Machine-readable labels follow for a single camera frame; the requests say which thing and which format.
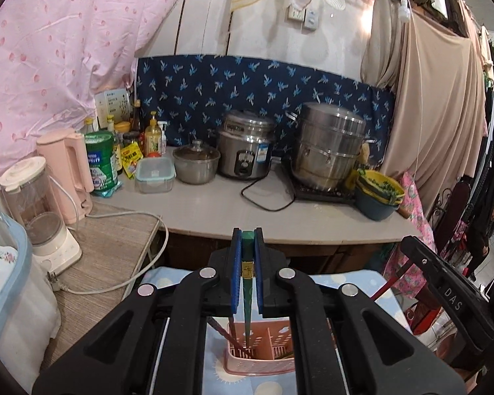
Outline black induction cooker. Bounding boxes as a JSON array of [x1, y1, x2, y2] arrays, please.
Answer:
[[282, 160, 361, 204]]

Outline dark metal chair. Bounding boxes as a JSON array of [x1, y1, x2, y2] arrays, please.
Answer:
[[430, 181, 471, 253]]

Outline pink dotted cloth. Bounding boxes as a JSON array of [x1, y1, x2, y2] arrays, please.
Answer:
[[0, 0, 198, 182]]

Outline steel rice cooker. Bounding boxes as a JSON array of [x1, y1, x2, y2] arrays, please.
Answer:
[[217, 109, 276, 181]]

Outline jar with yellow lid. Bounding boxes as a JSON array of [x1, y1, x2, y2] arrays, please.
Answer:
[[115, 121, 133, 149]]

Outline green tin can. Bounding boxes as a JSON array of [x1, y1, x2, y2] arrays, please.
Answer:
[[84, 131, 120, 192]]

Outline pink floral garment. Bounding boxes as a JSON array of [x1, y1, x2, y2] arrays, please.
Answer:
[[385, 173, 437, 299]]

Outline steel steamer pot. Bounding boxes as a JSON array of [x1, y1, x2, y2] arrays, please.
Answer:
[[286, 102, 375, 192]]

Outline black power cord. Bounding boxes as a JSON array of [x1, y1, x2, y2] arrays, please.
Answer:
[[241, 156, 297, 212]]

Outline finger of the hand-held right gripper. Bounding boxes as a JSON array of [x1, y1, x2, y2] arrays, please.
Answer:
[[401, 235, 441, 284]]

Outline clear food container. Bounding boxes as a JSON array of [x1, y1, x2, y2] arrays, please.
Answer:
[[134, 157, 176, 194]]

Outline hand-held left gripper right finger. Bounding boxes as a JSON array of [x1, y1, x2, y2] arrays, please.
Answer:
[[253, 229, 466, 395]]

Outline white power cord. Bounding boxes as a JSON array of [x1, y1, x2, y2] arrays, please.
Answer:
[[45, 173, 169, 295]]

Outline white blender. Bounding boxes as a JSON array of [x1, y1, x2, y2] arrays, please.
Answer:
[[0, 156, 83, 274]]

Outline navy leaf print cloth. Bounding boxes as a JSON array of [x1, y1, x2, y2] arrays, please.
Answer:
[[135, 53, 397, 171]]

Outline wooden side counter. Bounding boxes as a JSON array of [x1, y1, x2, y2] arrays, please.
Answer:
[[41, 201, 163, 369]]

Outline red chopstick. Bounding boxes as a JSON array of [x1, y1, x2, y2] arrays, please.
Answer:
[[371, 261, 410, 300]]

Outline orange sauce bottle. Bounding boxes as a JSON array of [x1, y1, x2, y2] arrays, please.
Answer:
[[144, 111, 162, 158]]

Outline dark sauce bottle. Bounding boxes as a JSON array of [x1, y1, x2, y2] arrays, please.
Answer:
[[131, 99, 144, 141]]

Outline stacked blue basins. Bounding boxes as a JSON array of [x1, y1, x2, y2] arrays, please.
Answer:
[[355, 169, 406, 222]]

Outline green chopstick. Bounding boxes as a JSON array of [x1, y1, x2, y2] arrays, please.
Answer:
[[241, 231, 256, 350]]

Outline pink electric kettle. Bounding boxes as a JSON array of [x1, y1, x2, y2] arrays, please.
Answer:
[[36, 128, 95, 225]]

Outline light blue planet tablecloth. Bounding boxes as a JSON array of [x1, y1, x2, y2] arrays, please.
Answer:
[[136, 265, 402, 395]]

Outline white paper carton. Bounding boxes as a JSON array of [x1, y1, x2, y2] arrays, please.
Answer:
[[95, 88, 133, 130]]

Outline pink perforated utensil holder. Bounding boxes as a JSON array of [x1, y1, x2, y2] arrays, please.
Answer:
[[224, 319, 301, 375]]

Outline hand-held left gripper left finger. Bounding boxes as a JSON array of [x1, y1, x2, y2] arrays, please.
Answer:
[[33, 228, 242, 395]]

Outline yellow seasoning packet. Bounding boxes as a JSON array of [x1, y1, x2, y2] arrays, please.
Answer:
[[121, 142, 144, 179]]

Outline beige curtain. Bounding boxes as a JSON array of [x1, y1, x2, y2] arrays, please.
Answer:
[[360, 0, 488, 215]]

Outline small pot with glass lid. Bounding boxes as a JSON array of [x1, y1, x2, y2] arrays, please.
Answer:
[[173, 140, 221, 185]]

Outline grey kitchen counter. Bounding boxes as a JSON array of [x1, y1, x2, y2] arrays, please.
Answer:
[[93, 146, 423, 244]]

